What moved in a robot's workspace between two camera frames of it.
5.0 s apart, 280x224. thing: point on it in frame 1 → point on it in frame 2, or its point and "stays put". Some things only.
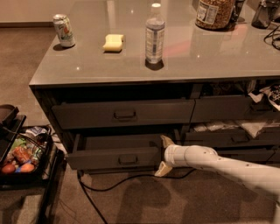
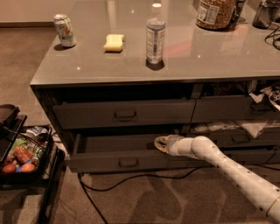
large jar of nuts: x=215 y=15 stays put
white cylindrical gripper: x=170 y=155 → x=173 y=144
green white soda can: x=64 y=30 stays put
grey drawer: x=115 y=152 stays put
